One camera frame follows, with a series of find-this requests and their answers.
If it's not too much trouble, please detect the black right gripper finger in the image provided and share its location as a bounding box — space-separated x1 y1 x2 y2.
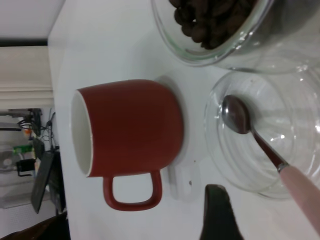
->
199 184 244 240

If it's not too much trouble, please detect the pink handled metal spoon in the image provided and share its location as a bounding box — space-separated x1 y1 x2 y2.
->
221 94 320 240

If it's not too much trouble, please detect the red ceramic mug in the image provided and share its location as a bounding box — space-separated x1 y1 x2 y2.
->
70 78 185 212

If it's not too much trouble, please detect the coffee beans pile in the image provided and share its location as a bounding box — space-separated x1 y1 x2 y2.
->
167 0 258 50

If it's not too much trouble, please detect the clear glass saucer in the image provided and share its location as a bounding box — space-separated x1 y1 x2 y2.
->
203 70 320 200

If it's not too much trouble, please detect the black flat panel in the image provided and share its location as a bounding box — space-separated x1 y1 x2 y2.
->
30 149 62 215

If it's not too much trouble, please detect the dark brown furniture piece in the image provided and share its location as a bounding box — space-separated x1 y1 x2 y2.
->
0 211 69 240

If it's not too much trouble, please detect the small black box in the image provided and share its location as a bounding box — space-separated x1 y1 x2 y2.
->
16 159 36 177

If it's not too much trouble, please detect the green circuit board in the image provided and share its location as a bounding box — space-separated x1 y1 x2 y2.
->
12 144 35 155

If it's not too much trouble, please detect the clear glass handled cup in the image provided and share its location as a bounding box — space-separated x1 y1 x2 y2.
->
151 0 320 75

